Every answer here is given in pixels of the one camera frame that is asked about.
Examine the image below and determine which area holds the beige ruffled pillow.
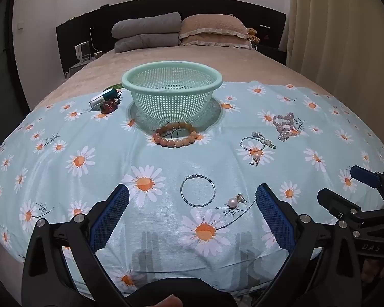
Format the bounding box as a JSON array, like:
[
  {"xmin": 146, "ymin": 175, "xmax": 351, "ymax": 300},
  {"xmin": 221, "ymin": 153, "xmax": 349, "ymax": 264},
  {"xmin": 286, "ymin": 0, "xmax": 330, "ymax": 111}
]
[
  {"xmin": 179, "ymin": 14, "xmax": 249, "ymax": 40},
  {"xmin": 181, "ymin": 35, "xmax": 253, "ymax": 50}
]

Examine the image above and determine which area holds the red amber pendant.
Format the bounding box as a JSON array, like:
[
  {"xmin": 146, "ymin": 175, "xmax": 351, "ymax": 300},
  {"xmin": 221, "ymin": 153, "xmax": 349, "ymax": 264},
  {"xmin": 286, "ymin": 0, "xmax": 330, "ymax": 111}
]
[{"xmin": 100, "ymin": 100, "xmax": 119, "ymax": 114}]

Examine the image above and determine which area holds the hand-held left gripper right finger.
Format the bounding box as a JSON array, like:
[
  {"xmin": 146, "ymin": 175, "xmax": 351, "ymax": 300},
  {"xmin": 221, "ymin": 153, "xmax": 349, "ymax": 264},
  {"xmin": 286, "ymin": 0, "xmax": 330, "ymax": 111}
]
[{"xmin": 253, "ymin": 184, "xmax": 362, "ymax": 307}]

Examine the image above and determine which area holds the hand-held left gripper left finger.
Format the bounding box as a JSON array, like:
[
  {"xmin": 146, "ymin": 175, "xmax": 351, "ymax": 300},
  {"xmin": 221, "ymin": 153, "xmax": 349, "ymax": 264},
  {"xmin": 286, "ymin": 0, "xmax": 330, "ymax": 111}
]
[{"xmin": 21, "ymin": 184, "xmax": 132, "ymax": 307}]

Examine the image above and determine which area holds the pearl stud earring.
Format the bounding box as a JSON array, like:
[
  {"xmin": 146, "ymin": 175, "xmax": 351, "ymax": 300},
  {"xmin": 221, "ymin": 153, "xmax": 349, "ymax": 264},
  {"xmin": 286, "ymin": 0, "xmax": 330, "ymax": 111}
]
[{"xmin": 227, "ymin": 193, "xmax": 248, "ymax": 210}]

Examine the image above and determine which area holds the cream curtain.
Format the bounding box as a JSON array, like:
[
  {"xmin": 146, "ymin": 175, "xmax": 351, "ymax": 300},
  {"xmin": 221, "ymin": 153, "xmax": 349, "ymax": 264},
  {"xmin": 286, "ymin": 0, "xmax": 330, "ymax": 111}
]
[{"xmin": 278, "ymin": 0, "xmax": 384, "ymax": 84}]

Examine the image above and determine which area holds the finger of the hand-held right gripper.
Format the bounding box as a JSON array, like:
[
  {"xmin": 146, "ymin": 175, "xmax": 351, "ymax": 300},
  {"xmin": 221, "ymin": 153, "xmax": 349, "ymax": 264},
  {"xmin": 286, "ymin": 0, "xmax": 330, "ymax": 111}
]
[
  {"xmin": 350, "ymin": 165, "xmax": 384, "ymax": 205},
  {"xmin": 317, "ymin": 188, "xmax": 372, "ymax": 227}
]

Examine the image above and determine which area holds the pink bead bracelet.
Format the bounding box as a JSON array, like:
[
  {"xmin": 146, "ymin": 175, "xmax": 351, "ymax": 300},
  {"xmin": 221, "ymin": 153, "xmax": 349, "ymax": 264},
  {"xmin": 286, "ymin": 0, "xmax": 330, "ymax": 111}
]
[{"xmin": 272, "ymin": 112, "xmax": 300, "ymax": 141}]

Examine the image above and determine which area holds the blue daisy print cloth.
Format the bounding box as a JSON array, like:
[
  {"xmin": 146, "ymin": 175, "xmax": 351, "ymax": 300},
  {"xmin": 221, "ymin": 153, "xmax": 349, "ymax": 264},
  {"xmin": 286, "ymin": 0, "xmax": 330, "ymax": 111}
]
[{"xmin": 0, "ymin": 80, "xmax": 384, "ymax": 298}]

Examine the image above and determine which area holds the orange bead bracelet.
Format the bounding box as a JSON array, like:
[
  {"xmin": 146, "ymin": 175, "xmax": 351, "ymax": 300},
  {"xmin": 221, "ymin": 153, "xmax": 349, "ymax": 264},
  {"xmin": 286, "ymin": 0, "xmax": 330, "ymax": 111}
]
[{"xmin": 153, "ymin": 122, "xmax": 199, "ymax": 148}]

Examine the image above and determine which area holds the grey folded blanket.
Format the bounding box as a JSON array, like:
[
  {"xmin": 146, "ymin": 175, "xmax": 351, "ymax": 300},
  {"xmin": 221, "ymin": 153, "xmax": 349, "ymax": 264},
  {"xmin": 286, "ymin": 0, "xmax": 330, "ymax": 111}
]
[
  {"xmin": 111, "ymin": 12, "xmax": 182, "ymax": 38},
  {"xmin": 114, "ymin": 33, "xmax": 180, "ymax": 53}
]

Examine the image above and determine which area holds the small silver hoop earring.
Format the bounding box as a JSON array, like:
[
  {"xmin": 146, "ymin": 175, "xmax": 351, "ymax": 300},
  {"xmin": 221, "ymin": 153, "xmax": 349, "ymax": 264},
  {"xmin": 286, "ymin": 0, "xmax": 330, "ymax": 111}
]
[{"xmin": 241, "ymin": 137, "xmax": 265, "ymax": 152}]

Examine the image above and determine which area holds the white bedside device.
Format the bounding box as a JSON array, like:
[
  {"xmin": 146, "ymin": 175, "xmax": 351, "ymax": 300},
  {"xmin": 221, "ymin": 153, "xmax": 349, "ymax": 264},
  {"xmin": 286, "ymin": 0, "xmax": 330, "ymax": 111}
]
[{"xmin": 75, "ymin": 42, "xmax": 92, "ymax": 62}]

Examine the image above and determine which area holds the beige bed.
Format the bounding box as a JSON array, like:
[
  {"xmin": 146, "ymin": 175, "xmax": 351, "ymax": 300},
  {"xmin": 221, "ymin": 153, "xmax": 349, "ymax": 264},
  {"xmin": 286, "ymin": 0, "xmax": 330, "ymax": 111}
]
[{"xmin": 0, "ymin": 43, "xmax": 384, "ymax": 282}]

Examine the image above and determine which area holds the person's left hand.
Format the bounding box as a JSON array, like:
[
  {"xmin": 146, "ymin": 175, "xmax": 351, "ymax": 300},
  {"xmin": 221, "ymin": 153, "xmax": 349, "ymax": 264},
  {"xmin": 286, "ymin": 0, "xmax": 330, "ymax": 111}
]
[{"xmin": 156, "ymin": 295, "xmax": 184, "ymax": 307}]

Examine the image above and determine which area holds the green plastic mesh basket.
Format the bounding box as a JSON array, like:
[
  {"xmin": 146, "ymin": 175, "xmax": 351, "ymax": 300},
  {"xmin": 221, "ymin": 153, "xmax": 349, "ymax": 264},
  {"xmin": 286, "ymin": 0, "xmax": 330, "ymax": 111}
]
[{"xmin": 122, "ymin": 61, "xmax": 224, "ymax": 125}]

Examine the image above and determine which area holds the large silver hoop earring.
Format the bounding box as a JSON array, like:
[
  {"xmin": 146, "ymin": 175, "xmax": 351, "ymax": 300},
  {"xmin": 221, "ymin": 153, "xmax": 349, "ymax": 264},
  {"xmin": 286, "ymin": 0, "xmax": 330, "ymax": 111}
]
[{"xmin": 180, "ymin": 174, "xmax": 216, "ymax": 207}]

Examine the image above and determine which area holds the black headboard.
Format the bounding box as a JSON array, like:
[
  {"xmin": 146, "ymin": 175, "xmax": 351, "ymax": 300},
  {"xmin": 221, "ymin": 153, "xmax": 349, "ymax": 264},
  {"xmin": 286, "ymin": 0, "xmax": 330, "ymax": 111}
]
[{"xmin": 56, "ymin": 0, "xmax": 287, "ymax": 74}]

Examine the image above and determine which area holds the white and teal case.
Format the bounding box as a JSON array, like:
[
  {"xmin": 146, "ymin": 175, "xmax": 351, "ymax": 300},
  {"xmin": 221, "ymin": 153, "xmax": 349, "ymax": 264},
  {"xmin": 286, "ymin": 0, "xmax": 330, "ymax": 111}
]
[{"xmin": 89, "ymin": 88, "xmax": 122, "ymax": 110}]

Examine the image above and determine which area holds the dark nightstand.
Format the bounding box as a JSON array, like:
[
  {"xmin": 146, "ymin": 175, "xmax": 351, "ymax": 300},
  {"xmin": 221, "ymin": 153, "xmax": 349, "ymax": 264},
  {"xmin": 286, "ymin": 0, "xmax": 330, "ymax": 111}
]
[{"xmin": 256, "ymin": 43, "xmax": 289, "ymax": 68}]

